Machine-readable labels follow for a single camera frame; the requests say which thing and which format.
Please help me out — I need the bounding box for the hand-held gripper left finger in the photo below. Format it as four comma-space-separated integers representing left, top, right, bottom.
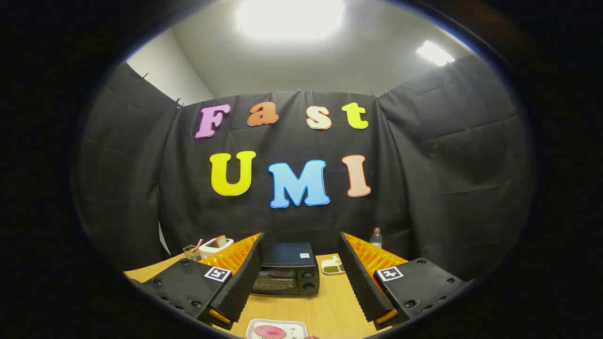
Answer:
139, 232, 267, 330

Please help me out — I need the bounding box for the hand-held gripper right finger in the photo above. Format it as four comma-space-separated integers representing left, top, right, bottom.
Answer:
338, 232, 468, 330

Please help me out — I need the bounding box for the glass toaster oven door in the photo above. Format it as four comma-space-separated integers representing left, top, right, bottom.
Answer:
251, 267, 302, 295

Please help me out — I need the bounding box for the black toaster oven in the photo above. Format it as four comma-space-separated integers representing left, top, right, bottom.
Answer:
250, 242, 321, 297

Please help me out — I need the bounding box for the pink round food slice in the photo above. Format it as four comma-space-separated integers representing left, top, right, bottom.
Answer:
253, 325, 289, 339

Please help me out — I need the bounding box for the white square plate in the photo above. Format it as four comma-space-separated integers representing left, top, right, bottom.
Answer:
246, 319, 309, 339

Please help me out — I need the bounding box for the white divided bean dish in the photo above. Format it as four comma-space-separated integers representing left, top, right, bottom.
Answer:
321, 255, 346, 275

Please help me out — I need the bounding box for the black backdrop cloth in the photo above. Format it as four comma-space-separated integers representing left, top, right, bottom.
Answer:
75, 54, 535, 283

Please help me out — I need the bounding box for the small ceiling light panel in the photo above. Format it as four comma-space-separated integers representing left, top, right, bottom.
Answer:
416, 40, 456, 66

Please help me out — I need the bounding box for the large ceiling light panel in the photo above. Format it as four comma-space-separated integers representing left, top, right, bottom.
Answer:
236, 0, 347, 43

